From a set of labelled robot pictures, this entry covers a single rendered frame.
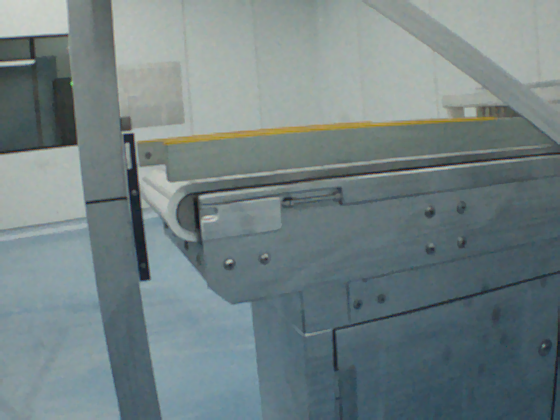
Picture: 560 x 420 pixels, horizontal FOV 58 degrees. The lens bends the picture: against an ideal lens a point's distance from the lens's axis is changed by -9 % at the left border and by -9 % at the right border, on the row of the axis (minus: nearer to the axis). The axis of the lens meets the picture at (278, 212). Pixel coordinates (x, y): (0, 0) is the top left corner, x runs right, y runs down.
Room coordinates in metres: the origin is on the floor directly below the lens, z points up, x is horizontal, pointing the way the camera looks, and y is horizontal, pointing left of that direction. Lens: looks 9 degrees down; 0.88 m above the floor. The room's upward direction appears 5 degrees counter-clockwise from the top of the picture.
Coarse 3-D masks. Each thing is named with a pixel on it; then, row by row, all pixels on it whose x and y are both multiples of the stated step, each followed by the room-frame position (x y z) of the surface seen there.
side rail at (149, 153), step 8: (400, 120) 0.83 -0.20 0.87; (408, 120) 0.82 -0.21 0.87; (424, 120) 0.83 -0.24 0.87; (296, 128) 0.76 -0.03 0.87; (208, 136) 0.72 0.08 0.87; (144, 144) 0.69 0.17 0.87; (152, 144) 0.70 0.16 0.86; (160, 144) 0.70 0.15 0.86; (144, 152) 0.69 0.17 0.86; (152, 152) 0.70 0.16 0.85; (160, 152) 0.70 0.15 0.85; (144, 160) 0.69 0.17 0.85; (152, 160) 0.70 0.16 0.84; (160, 160) 0.70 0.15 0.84
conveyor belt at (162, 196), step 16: (384, 160) 0.54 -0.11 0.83; (400, 160) 0.53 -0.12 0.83; (416, 160) 0.53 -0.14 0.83; (432, 160) 0.54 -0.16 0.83; (448, 160) 0.54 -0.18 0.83; (464, 160) 0.55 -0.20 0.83; (144, 176) 0.68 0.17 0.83; (160, 176) 0.59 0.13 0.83; (224, 176) 0.50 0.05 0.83; (240, 176) 0.48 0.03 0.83; (256, 176) 0.48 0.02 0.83; (272, 176) 0.48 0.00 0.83; (288, 176) 0.49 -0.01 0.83; (304, 176) 0.49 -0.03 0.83; (320, 176) 0.50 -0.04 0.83; (144, 192) 0.63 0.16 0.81; (160, 192) 0.51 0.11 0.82; (176, 192) 0.45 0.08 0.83; (192, 192) 0.46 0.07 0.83; (160, 208) 0.49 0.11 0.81; (176, 224) 0.45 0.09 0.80; (192, 240) 0.46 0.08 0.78
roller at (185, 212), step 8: (184, 200) 0.45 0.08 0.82; (192, 200) 0.45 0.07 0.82; (176, 208) 0.45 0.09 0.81; (184, 208) 0.45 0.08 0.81; (192, 208) 0.45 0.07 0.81; (176, 216) 0.45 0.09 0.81; (184, 216) 0.45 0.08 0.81; (192, 216) 0.45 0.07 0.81; (184, 224) 0.45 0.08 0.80; (192, 224) 0.45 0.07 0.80
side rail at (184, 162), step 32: (352, 128) 0.49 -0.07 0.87; (384, 128) 0.50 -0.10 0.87; (416, 128) 0.51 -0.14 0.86; (448, 128) 0.52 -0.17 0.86; (480, 128) 0.54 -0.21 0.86; (512, 128) 0.55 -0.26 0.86; (192, 160) 0.44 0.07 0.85; (224, 160) 0.45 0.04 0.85; (256, 160) 0.46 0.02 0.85; (288, 160) 0.47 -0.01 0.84; (320, 160) 0.48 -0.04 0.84; (352, 160) 0.49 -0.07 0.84
